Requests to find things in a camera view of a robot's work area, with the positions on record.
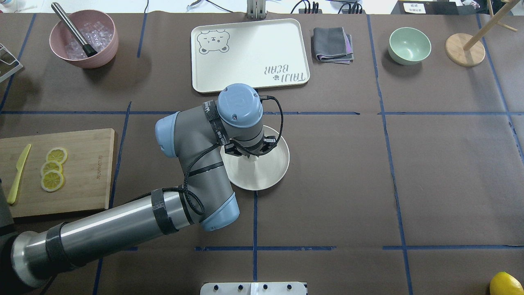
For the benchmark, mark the wooden mug stand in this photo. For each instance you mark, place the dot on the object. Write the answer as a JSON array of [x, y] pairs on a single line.
[[467, 50]]

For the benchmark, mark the grey folded cloth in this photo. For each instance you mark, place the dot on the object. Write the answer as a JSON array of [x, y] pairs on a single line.
[[333, 45]]

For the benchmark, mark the lower yellow lemon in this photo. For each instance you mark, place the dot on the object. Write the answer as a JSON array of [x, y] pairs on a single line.
[[504, 284]]

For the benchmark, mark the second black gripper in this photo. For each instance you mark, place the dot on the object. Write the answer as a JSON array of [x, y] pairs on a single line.
[[232, 149]]

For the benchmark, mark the bamboo cutting board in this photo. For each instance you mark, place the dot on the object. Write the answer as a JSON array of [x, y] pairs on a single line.
[[87, 172]]

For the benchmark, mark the lemon slice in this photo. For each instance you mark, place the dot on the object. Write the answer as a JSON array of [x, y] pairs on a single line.
[[51, 165], [57, 154], [52, 181]]

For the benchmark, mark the white wire cup rack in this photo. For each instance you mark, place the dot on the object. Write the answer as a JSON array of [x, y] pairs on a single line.
[[9, 64]]

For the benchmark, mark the top lemon slice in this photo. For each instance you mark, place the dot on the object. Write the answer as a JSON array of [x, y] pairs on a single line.
[[57, 154]]

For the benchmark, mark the cream round plate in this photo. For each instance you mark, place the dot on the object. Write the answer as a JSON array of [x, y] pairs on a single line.
[[257, 173]]

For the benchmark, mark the aluminium frame post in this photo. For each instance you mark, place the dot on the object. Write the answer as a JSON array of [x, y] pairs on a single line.
[[256, 9]]

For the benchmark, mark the white bear tray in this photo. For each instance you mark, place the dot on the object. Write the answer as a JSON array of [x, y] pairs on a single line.
[[261, 54]]

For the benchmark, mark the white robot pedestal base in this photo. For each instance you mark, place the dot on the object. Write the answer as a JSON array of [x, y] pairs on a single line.
[[255, 288]]

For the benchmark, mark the green bowl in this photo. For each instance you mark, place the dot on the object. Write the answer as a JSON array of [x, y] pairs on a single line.
[[408, 46]]

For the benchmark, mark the pink bowl with ice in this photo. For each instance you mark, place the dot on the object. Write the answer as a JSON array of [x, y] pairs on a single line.
[[100, 39]]

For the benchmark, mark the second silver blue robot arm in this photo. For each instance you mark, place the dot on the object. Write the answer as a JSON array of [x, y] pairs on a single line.
[[32, 260]]

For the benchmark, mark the steel muddler black tip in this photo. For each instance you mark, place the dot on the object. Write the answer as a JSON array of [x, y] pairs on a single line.
[[75, 32]]

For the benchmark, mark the middle lemon slice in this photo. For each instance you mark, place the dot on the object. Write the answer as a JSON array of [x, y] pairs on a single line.
[[51, 165]]

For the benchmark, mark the yellow plastic knife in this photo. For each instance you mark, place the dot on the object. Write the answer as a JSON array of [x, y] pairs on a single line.
[[13, 192]]

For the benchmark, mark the bottom lemon slice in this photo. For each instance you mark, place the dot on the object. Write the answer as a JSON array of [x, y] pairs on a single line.
[[52, 181]]

